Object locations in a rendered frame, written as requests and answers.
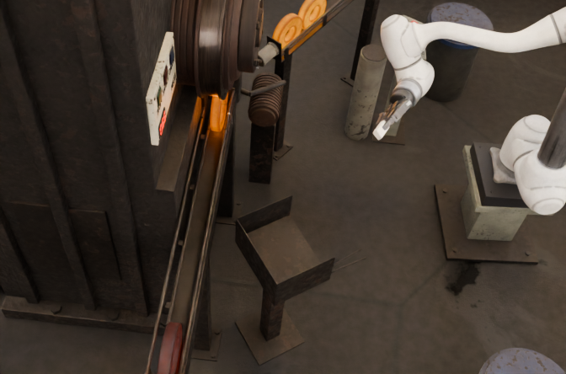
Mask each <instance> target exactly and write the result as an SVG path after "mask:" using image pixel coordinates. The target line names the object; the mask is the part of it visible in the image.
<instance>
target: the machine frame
mask: <svg viewBox="0 0 566 374"><path fill-rule="evenodd" d="M171 6H172V0H0V285H1V287H2V288H3V290H4V292H5V294H6V296H5V299H4V301H3V304H2V307H1V310H2V312H3V315H4V317H7V318H21V319H28V320H35V321H42V322H50V323H64V324H71V325H78V326H85V327H93V328H100V329H114V330H121V331H129V332H136V333H144V334H153V331H154V327H155V323H156V319H157V315H158V308H159V303H160V300H161V295H162V291H163V284H164V280H165V276H166V272H167V268H168V261H169V257H170V253H171V248H172V245H173V240H174V234H175V229H176V226H177V221H178V217H179V210H180V207H181V202H182V198H183V194H184V187H185V183H186V179H187V175H188V171H189V166H190V159H191V155H192V152H193V147H194V144H195V136H196V132H197V128H198V124H199V120H200V113H201V111H202V110H204V111H205V113H204V117H203V121H202V126H201V134H202V135H205V133H206V127H207V122H208V120H209V116H210V112H211V101H212V99H208V95H206V96H205V97H204V98H199V97H198V95H197V92H196V88H195V86H192V85H186V84H177V83H176V84H175V87H174V92H173V96H172V98H171V102H170V106H169V108H168V113H167V117H166V120H165V123H164V127H163V132H162V135H161V138H160V143H159V144H158V146H157V145H152V144H151V137H150V130H149V123H148V116H147V103H146V96H147V91H148V89H149V86H150V83H151V80H152V75H153V73H154V70H155V66H156V64H157V61H158V57H159V53H160V50H161V48H162V45H163V40H164V37H165V35H166V32H169V25H170V14H171Z"/></svg>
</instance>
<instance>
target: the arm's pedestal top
mask: <svg viewBox="0 0 566 374"><path fill-rule="evenodd" d="M470 148H471V146H464V148H463V150H462V153H463V157H464V162H465V166H466V170H467V178H468V183H469V187H470V190H471V195H472V199H473V207H474V211H475V212H493V213H510V214H527V215H541V214H539V213H537V212H534V211H533V210H531V209H530V208H517V207H500V206H481V201H480V197H479V193H478V186H477V182H476V178H475V173H474V170H473V162H472V159H471V154H470Z"/></svg>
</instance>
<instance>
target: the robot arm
mask: <svg viewBox="0 0 566 374"><path fill-rule="evenodd" d="M437 39H449V40H455V41H459V42H462V43H466V44H469V45H475V46H478V47H481V48H484V49H488V50H491V51H499V52H508V53H513V52H522V51H529V50H534V49H537V48H542V47H546V46H551V45H559V44H563V43H566V7H565V8H562V9H560V10H558V11H557V12H555V13H552V14H550V15H548V16H547V17H545V18H544V19H541V20H540V21H538V22H536V23H535V24H533V25H531V26H530V27H528V28H526V29H524V30H522V31H519V32H516V33H510V34H505V33H498V32H493V31H490V30H486V29H479V28H474V27H471V26H466V25H463V24H455V23H450V22H434V23H429V24H416V23H415V22H413V23H410V22H408V20H407V19H406V18H405V17H403V16H401V15H396V14H395V15H393V16H391V17H389V18H387V19H386V20H384V21H383V22H382V26H381V40H382V46H383V48H384V51H385V53H386V55H387V58H388V60H389V61H390V62H391V64H392V67H393V69H394V71H395V74H396V78H397V86H396V87H395V89H394V90H393V91H392V96H391V98H390V100H389V104H390V105H389V106H388V109H387V111H386V113H384V112H383V113H382V112H381V113H380V114H379V115H380V116H379V118H378V120H377V122H376V126H377V128H376V129H375V130H374V131H373V134H374V136H375V137H376V138H377V140H380V139H382V137H383V136H384V135H385V133H386V132H387V130H388V128H389V126H391V125H392V124H393V122H394V123H396V122H397V121H398V120H399V119H400V118H401V117H402V115H403V114H404V113H406V112H408V111H409V110H410V109H411V108H412V107H414V106H415V105H416V104H417V102H418V101H419V100H420V98H422V97H423V96H424V95H425V94H426V93H427V92H428V90H429V89H430V86H431V84H432V83H433V80H434V76H435V72H434V68H433V67H432V66H431V65H430V64H429V63H428V62H427V61H424V60H423V58H422V56H421V55H420V54H421V52H422V51H425V48H426V46H427V45H428V44H429V43H430V42H431V41H433V40H437ZM489 153H490V155H491V157H492V163H493V169H494V177H493V181H494V182H495V183H507V184H517V186H518V189H519V191H520V194H521V198H522V200H523V201H524V202H525V203H526V205H527V206H528V207H529V208H530V209H531V210H533V211H534V212H537V213H539V214H542V215H548V214H553V213H555V212H557V211H559V210H560V209H561V208H562V207H563V206H564V204H565V202H566V88H565V90H564V92H563V96H562V98H561V99H560V102H559V104H558V107H557V109H556V111H555V114H554V116H553V119H552V121H551V122H550V121H549V120H548V119H546V118H545V117H543V116H540V115H529V116H526V117H524V118H522V119H521V120H519V121H518V122H516V123H515V124H514V126H513V127H512V128H511V130H510V132H509V134H508V136H507V137H506V138H505V141H504V144H503V146H502V148H501V149H498V148H496V147H491V148H490V150H489Z"/></svg>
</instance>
